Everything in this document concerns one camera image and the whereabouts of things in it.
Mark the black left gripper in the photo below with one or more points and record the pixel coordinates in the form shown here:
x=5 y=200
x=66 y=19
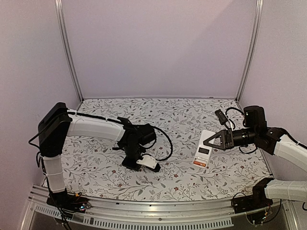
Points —
x=128 y=165

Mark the aluminium front rail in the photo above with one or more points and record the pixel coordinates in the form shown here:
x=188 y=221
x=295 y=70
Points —
x=108 y=214

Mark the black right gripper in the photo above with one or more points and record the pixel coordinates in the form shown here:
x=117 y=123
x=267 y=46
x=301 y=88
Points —
x=228 y=139

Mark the floral patterned table mat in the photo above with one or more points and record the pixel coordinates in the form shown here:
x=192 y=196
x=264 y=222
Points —
x=93 y=167

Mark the left aluminium frame post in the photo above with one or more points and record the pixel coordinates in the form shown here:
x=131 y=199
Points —
x=67 y=49

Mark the aluminium frame post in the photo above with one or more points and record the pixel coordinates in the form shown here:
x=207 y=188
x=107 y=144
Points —
x=67 y=49
x=251 y=48

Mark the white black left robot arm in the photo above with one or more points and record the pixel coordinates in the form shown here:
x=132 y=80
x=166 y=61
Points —
x=62 y=122

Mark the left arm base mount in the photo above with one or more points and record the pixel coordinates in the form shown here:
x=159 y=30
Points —
x=69 y=203

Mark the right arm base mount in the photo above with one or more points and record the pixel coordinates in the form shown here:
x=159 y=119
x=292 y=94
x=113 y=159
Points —
x=251 y=201

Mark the orange AA battery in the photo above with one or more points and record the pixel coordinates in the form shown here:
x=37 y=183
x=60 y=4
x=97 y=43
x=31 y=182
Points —
x=200 y=164

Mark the right aluminium frame post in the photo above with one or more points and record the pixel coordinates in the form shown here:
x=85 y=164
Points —
x=251 y=48

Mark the white remote control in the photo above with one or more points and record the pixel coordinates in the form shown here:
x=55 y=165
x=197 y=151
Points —
x=203 y=153

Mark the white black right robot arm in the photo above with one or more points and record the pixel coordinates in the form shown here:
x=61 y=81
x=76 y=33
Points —
x=274 y=141

